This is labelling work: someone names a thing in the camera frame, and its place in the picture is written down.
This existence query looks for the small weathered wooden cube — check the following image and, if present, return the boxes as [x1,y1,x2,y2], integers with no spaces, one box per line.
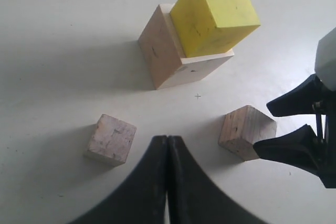
[84,114,137,167]

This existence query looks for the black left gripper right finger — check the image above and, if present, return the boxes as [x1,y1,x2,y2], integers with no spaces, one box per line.
[167,136,263,223]

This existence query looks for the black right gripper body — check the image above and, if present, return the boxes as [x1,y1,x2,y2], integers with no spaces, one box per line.
[314,29,335,189]

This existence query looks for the large pale wooden cube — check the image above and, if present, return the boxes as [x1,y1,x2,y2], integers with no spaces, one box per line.
[138,4,234,90]

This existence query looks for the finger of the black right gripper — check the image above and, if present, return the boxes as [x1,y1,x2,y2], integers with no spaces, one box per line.
[253,124,321,176]
[266,74,323,116]

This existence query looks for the medium weathered wooden cube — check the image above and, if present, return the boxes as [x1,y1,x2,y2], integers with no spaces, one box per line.
[218,105,277,161]

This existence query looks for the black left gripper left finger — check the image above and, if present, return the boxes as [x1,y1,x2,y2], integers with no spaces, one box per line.
[72,136,168,224]

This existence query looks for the yellow cube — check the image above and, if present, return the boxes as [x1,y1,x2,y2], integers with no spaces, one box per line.
[170,0,261,58]

